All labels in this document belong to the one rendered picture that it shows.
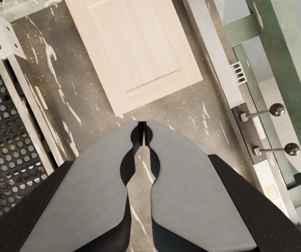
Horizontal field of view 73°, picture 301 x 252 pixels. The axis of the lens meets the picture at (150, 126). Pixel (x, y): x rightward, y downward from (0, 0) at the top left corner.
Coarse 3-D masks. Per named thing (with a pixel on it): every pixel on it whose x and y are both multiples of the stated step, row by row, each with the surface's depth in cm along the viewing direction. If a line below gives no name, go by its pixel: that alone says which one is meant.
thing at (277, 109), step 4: (272, 104) 56; (276, 104) 55; (280, 104) 54; (272, 108) 55; (276, 108) 54; (280, 108) 54; (284, 108) 54; (244, 112) 64; (256, 112) 61; (260, 112) 59; (264, 112) 58; (268, 112) 58; (272, 112) 55; (276, 112) 55; (280, 112) 54; (240, 116) 64; (244, 116) 64; (248, 116) 63; (244, 120) 64
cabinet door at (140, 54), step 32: (96, 0) 64; (128, 0) 64; (160, 0) 65; (96, 32) 64; (128, 32) 65; (160, 32) 65; (96, 64) 65; (128, 64) 65; (160, 64) 66; (192, 64) 66; (128, 96) 66; (160, 96) 66
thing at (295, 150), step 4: (288, 144) 56; (292, 144) 56; (296, 144) 55; (256, 148) 64; (272, 148) 61; (276, 148) 60; (280, 148) 59; (284, 148) 57; (288, 148) 56; (292, 148) 55; (296, 148) 55; (256, 152) 65; (260, 152) 65; (288, 152) 56; (292, 152) 55; (296, 152) 55
